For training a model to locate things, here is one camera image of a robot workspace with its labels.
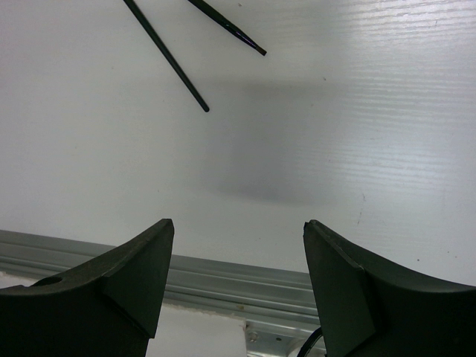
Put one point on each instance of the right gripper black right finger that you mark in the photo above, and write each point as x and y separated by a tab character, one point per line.
370	306

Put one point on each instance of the aluminium frame rail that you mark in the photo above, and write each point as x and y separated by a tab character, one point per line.
278	306

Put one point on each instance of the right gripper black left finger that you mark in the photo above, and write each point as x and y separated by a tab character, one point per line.
107	306

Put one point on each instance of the thin black makeup brush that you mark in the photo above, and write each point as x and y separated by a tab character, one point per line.
153	35

